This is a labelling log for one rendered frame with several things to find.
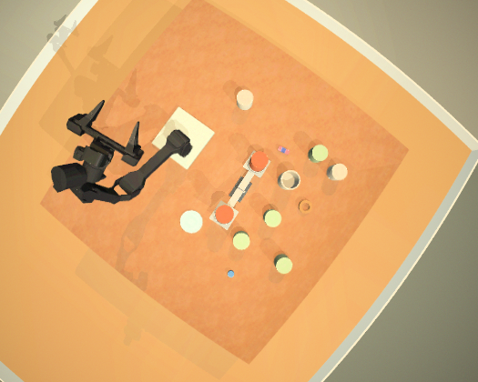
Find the orange cylinder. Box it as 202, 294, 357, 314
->
249, 151, 269, 172
215, 205, 234, 224

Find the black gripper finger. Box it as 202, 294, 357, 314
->
75, 100, 105, 127
124, 122, 141, 156

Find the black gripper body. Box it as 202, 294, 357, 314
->
66, 114, 145, 166

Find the pale grey cylinder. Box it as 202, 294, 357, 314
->
326, 164, 348, 180
237, 90, 254, 110

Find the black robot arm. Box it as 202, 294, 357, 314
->
51, 130, 194, 205

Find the grey balance beam with round pans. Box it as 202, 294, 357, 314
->
209, 150, 271, 230

